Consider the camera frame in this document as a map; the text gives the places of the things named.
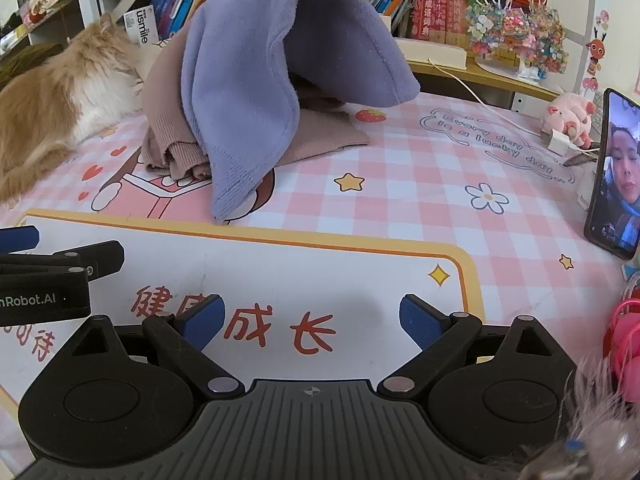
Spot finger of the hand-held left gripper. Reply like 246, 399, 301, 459
0, 240, 125, 281
0, 226, 40, 257

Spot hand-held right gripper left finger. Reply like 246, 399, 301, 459
65, 294, 247, 399

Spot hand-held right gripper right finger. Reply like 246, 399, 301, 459
377, 294, 577, 399

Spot purple and mauve sweater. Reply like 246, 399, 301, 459
140, 0, 422, 224

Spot pink checked desk mat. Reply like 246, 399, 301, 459
0, 91, 633, 466

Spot orange and white cat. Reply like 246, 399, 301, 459
0, 12, 151, 209

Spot dark green cloth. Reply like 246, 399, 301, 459
0, 42, 64, 92

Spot pink plastic toy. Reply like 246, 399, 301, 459
602, 297, 640, 387

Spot white charger plug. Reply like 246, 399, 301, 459
540, 129, 577, 154

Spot white toothbrush box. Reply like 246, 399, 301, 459
122, 5, 159, 47

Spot black smartphone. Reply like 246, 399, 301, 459
584, 87, 640, 260

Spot pink pig plush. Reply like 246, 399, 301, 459
545, 92, 599, 149

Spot row of colourful books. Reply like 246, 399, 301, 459
149, 0, 427, 41

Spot cream flat box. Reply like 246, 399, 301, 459
395, 37, 469, 69

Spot colourful bead flower ornament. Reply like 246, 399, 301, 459
465, 0, 569, 82

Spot row of red books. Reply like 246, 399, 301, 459
411, 0, 501, 44

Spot white charging cable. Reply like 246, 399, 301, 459
428, 57, 551, 139

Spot red cartoon wall sticker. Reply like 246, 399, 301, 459
582, 10, 612, 94

